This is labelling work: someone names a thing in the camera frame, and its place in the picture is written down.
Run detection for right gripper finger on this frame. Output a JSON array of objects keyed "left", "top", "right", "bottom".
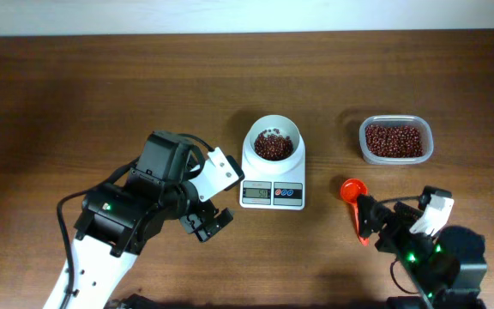
[
  {"left": 357, "top": 194, "right": 395, "bottom": 238},
  {"left": 394, "top": 202, "right": 423, "bottom": 223}
]

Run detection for orange measuring scoop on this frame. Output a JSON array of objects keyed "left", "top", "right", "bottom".
[{"left": 340, "top": 179, "right": 369, "bottom": 246}]

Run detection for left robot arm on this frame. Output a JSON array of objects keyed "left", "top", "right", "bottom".
[{"left": 45, "top": 130, "right": 244, "bottom": 308}]

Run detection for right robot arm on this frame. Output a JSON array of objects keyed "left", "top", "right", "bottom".
[{"left": 355, "top": 187, "right": 488, "bottom": 308}]

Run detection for white digital kitchen scale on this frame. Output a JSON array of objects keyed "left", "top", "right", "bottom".
[{"left": 239, "top": 128, "right": 306, "bottom": 210}]

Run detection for clear plastic bean container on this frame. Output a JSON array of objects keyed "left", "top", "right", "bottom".
[{"left": 358, "top": 115, "right": 434, "bottom": 165}]

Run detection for red beans in bowl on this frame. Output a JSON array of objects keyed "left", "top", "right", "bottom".
[{"left": 254, "top": 128, "right": 293, "bottom": 161}]

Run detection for white round bowl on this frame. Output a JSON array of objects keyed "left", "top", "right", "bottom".
[{"left": 244, "top": 115, "right": 304, "bottom": 163}]

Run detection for left black cable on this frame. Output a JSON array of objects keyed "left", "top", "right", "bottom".
[{"left": 57, "top": 158, "right": 141, "bottom": 309}]

